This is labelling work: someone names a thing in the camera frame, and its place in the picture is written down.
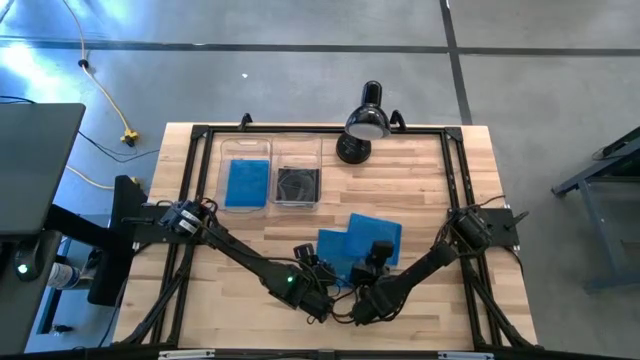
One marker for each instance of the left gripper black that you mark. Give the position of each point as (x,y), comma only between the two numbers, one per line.
(322,277)

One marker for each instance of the black table clamp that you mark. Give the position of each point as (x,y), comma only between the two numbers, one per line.
(246,116)
(401,120)

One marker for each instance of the silver edge clamp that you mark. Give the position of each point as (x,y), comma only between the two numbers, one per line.
(465,356)
(185,354)

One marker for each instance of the dark grey monitor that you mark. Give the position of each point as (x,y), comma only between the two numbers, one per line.
(35,165)

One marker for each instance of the black side desk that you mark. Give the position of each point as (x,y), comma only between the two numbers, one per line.
(22,310)

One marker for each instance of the black desk lamp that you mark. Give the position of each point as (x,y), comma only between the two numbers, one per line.
(367,122)

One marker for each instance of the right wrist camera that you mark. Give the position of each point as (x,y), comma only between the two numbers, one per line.
(382,250)

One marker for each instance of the small black floor object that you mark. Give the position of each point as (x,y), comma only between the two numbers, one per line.
(62,329)

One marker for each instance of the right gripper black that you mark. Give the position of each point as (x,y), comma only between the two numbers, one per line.
(370,277)

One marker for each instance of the blue jewel case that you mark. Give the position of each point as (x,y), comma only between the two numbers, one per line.
(330,250)
(247,182)
(365,235)

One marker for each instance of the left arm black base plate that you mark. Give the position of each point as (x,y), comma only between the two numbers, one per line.
(150,235)

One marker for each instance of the blue-grey metal cart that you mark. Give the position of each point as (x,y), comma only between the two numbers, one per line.
(600,170)

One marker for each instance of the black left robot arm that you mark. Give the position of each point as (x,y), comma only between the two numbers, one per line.
(240,252)

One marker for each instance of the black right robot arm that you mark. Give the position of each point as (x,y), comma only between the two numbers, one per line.
(425,265)

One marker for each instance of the black support stand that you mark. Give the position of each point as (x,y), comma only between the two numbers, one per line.
(110,280)

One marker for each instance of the clear plastic bottle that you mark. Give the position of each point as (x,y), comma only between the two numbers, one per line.
(62,276)

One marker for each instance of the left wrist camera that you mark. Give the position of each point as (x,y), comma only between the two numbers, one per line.
(304,251)

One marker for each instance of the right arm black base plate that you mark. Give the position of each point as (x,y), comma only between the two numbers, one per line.
(505,225)

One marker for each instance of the clear plastic bin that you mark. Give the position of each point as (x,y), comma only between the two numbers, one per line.
(245,147)
(297,152)

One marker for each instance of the black jewel case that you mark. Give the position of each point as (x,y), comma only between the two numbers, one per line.
(299,186)

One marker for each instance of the black computer mouse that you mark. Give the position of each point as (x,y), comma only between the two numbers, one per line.
(25,262)

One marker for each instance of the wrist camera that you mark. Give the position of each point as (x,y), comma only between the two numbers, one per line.
(382,250)
(304,251)

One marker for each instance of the black aluminium table frame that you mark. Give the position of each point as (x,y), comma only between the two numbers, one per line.
(300,129)

